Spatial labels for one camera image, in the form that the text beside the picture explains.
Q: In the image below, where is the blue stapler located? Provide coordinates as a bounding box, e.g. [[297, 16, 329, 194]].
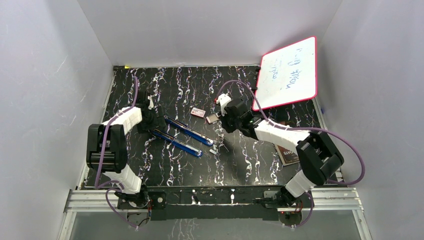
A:
[[164, 115, 214, 146], [151, 129, 203, 158]]

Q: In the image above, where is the staple box tray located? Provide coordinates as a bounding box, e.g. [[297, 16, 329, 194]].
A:
[[205, 113, 220, 125]]

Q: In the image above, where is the red white staple box sleeve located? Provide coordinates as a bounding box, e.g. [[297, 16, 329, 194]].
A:
[[190, 107, 206, 118]]

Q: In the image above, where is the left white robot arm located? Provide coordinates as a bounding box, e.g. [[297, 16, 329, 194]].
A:
[[86, 91, 165, 208]]

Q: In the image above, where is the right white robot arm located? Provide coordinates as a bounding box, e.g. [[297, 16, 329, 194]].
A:
[[216, 94, 344, 207]]

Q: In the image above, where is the dark brown book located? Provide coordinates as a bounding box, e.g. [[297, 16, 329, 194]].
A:
[[274, 144, 300, 166]]

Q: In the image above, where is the pink framed whiteboard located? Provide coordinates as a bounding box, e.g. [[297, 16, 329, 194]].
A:
[[252, 36, 318, 111]]

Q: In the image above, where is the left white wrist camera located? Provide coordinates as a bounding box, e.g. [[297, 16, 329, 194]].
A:
[[147, 96, 155, 110]]

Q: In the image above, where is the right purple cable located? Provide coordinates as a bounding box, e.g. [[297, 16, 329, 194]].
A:
[[215, 80, 366, 229]]

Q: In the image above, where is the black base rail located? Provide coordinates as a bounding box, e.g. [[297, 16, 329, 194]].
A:
[[117, 185, 316, 222]]

